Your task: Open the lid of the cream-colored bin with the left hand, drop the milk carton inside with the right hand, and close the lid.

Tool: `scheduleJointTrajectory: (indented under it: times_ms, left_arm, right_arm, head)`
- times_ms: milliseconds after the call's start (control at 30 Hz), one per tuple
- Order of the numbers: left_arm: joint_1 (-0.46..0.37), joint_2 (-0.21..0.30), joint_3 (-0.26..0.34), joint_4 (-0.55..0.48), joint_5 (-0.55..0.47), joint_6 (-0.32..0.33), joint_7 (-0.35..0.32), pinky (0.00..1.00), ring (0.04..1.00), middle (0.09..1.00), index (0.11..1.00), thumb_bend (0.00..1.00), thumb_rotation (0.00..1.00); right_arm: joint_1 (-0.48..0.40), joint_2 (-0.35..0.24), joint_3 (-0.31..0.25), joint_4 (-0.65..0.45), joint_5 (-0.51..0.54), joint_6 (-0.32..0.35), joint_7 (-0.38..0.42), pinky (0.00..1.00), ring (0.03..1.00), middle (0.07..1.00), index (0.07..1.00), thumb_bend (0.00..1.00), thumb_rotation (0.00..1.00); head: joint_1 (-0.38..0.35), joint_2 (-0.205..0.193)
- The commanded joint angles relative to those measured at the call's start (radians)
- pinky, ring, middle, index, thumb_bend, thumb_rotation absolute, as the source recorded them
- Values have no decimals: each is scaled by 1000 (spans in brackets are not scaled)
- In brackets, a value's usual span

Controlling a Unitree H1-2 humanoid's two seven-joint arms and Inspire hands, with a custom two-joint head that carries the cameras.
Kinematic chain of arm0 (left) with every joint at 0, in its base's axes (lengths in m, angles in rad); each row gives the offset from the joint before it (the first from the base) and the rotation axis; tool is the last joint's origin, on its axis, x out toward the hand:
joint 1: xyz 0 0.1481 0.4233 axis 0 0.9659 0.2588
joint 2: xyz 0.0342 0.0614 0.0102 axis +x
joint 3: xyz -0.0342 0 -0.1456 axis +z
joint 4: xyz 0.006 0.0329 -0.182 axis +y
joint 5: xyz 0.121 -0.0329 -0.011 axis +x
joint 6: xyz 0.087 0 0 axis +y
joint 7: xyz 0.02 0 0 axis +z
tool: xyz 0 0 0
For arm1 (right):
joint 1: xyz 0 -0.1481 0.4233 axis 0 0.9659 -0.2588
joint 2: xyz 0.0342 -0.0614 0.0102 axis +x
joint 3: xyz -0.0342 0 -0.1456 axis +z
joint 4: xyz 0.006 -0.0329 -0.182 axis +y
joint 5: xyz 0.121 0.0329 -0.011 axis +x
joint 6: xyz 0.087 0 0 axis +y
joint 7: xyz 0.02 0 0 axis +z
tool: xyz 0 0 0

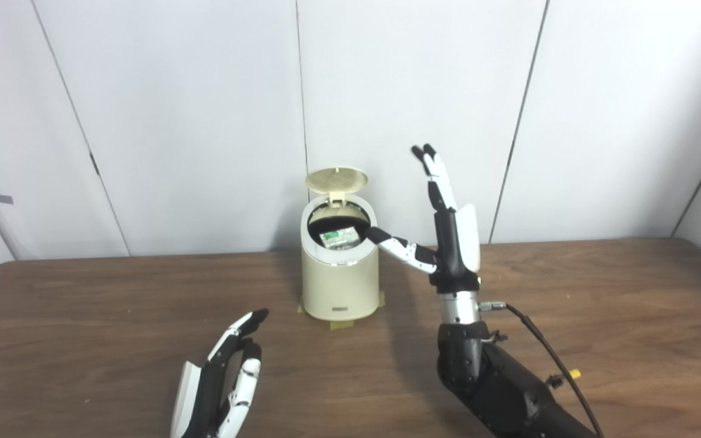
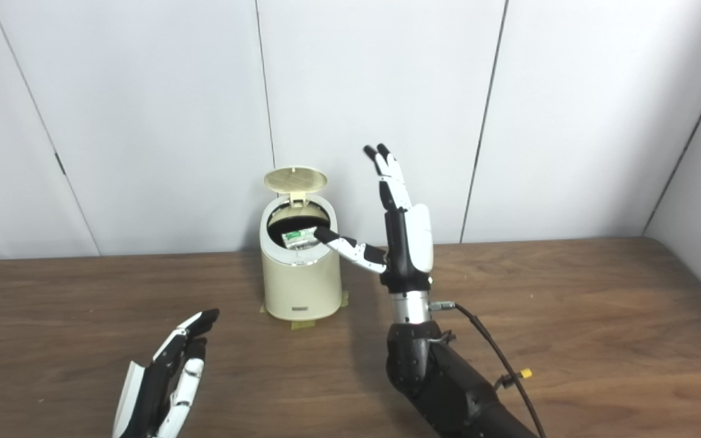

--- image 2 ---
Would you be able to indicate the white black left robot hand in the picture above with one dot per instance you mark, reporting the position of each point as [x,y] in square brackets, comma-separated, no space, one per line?
[153,389]

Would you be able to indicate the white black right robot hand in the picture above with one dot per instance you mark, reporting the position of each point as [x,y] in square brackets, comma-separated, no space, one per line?
[408,249]

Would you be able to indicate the white green milk carton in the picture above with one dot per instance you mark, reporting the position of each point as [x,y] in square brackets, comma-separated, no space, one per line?
[299,238]

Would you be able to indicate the cream round bin lid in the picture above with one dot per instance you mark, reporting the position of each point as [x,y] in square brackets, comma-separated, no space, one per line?
[296,178]

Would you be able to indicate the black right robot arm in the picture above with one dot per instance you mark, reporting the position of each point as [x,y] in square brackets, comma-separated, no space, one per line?
[442,383]

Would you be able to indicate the cream-colored round bin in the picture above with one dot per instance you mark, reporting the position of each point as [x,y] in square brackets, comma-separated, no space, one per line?
[300,286]

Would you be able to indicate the black wall panel hinge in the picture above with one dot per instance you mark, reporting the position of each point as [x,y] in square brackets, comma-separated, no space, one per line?
[60,163]

